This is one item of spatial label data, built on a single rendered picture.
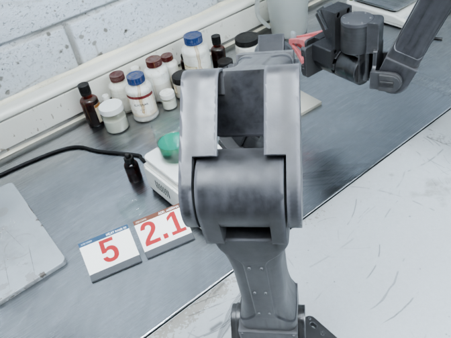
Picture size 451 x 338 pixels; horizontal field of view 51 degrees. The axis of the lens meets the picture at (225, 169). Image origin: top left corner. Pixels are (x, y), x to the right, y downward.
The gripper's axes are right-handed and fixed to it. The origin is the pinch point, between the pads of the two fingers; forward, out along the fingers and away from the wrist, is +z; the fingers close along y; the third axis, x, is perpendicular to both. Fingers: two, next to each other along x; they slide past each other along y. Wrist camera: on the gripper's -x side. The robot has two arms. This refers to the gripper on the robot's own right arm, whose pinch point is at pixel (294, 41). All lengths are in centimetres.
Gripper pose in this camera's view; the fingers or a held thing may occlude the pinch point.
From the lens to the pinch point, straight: 105.9
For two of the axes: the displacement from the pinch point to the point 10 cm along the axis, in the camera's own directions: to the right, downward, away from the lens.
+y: -8.0, 4.7, -3.6
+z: -5.7, -4.6, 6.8
